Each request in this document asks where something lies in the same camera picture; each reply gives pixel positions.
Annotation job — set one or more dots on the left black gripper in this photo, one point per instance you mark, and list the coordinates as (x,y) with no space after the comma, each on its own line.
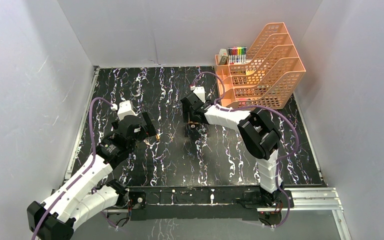
(147,124)

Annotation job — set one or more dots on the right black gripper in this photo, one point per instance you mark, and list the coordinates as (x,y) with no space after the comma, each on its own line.
(186,116)

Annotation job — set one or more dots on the large brass padlock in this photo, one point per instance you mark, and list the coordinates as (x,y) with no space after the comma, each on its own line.
(192,125)

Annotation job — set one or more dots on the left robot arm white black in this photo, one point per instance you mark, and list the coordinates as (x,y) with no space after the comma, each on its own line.
(59,215)

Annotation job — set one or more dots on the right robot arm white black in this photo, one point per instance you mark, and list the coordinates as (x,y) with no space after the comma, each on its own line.
(260,136)

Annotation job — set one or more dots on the grey eraser box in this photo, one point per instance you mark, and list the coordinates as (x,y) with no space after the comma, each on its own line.
(222,57)

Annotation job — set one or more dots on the coloured marker pen set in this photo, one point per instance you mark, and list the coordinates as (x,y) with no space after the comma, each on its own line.
(237,55)

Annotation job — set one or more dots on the orange plastic file organizer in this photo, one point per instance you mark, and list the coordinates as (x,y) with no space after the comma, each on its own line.
(270,75)

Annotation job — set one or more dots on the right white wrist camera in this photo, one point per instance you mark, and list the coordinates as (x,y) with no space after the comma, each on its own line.
(199,91)

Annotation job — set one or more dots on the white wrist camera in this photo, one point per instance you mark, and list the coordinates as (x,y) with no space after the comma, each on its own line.
(123,109)
(199,91)

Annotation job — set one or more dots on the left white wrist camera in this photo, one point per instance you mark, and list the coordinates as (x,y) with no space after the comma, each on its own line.
(123,109)

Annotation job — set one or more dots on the aluminium left side rail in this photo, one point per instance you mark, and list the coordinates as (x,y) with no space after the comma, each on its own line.
(72,158)

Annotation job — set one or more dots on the aluminium rail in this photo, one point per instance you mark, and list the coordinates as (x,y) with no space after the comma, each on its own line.
(319,198)
(72,158)

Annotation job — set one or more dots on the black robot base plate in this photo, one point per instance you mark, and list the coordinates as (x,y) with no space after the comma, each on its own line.
(244,202)

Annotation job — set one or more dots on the aluminium front rail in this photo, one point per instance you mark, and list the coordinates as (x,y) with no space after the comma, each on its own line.
(319,198)

